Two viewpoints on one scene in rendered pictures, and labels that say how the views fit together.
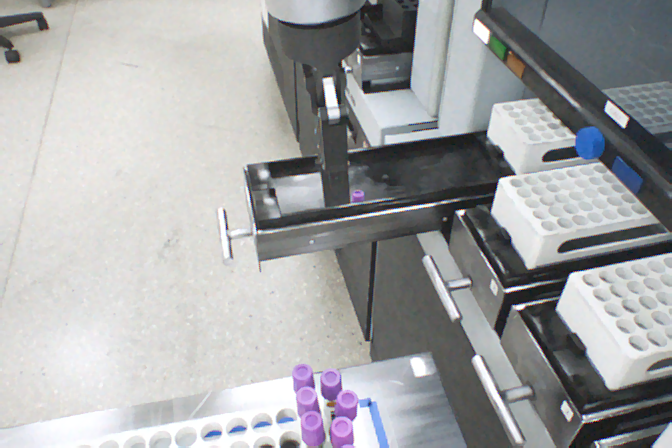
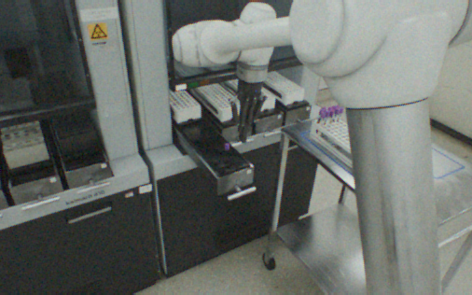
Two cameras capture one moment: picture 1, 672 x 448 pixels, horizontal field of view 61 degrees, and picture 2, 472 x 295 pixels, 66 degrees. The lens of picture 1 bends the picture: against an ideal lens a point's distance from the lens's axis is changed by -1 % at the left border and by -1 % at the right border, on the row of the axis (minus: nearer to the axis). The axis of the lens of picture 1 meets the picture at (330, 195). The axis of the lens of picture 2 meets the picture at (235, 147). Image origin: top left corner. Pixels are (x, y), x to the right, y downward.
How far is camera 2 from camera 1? 1.30 m
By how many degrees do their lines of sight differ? 80
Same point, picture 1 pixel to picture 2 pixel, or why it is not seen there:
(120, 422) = (335, 168)
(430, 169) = (201, 135)
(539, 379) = (270, 122)
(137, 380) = not seen: outside the picture
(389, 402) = (298, 132)
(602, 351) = (270, 104)
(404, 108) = (128, 161)
